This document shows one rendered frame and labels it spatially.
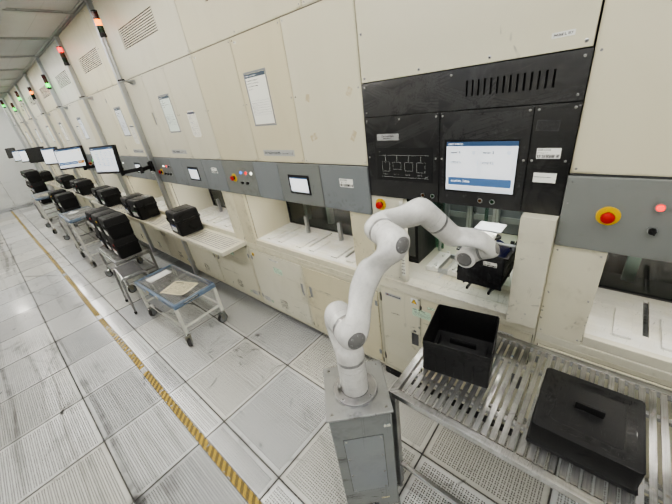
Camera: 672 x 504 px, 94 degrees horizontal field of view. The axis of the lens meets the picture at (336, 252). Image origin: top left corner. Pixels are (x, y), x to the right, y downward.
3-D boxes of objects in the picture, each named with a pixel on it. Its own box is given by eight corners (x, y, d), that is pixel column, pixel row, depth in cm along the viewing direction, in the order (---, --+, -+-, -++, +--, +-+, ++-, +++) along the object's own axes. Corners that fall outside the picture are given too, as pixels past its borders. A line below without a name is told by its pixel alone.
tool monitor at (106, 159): (101, 182, 334) (84, 148, 318) (149, 170, 366) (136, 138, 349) (113, 185, 308) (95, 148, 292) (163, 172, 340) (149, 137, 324)
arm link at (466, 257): (483, 236, 133) (463, 240, 140) (472, 248, 125) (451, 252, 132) (490, 253, 135) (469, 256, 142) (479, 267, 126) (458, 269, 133)
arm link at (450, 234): (465, 204, 113) (502, 242, 129) (427, 215, 125) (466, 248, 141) (463, 225, 110) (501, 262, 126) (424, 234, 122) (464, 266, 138)
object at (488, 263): (453, 285, 164) (456, 230, 150) (467, 267, 177) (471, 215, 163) (503, 299, 149) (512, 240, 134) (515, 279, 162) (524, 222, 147)
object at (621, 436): (524, 440, 110) (530, 416, 104) (542, 382, 129) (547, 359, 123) (637, 497, 92) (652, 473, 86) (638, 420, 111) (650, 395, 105)
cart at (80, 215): (80, 257, 538) (54, 213, 501) (110, 246, 568) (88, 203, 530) (93, 268, 488) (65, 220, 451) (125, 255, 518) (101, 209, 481)
